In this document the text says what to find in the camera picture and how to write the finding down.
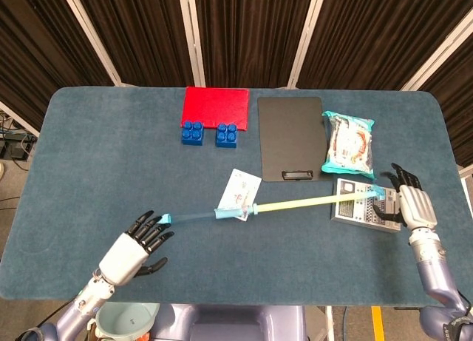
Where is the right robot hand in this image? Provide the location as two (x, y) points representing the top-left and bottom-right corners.
(372, 162), (438, 232)

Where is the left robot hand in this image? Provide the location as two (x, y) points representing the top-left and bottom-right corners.
(97, 209), (176, 286)

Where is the yellow and cyan water pump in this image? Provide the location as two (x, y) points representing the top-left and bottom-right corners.
(214, 184), (387, 222)

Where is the pale green plastic basin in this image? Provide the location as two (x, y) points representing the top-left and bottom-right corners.
(95, 301), (161, 341)

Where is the grey printed cardboard box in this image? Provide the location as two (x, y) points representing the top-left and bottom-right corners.
(329, 178), (402, 234)

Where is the teal snack bag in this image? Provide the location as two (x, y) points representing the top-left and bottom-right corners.
(320, 109), (377, 181)

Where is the blue velvet table cloth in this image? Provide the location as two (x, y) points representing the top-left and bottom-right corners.
(0, 86), (471, 305)

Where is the brown curtain screen panel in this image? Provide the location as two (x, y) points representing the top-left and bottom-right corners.
(177, 0), (327, 90)
(401, 11), (473, 180)
(58, 0), (206, 88)
(0, 0), (125, 137)
(287, 0), (473, 92)

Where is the purple robot torso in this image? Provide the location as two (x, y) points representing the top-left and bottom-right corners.
(147, 303), (308, 341)

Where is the white illustrated card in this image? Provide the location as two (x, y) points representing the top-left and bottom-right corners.
(217, 168), (262, 222)

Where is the blue four-stud building block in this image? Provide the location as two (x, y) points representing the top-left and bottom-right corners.
(214, 122), (239, 149)
(180, 119), (207, 147)

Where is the white table leg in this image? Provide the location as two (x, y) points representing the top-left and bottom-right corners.
(324, 305), (336, 341)

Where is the black clipboard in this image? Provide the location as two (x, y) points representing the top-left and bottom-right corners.
(256, 95), (331, 183)

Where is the red flat pad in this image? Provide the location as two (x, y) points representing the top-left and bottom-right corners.
(179, 86), (251, 132)

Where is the black power strip with cables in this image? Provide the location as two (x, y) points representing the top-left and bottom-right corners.
(0, 111), (38, 161)

